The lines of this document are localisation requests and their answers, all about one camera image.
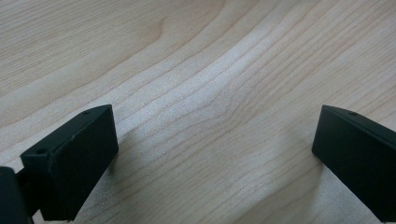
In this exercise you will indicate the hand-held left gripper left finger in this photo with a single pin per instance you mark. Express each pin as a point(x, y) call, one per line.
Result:
point(74, 161)

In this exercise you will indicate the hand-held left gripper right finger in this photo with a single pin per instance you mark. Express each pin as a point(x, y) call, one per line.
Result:
point(358, 158)

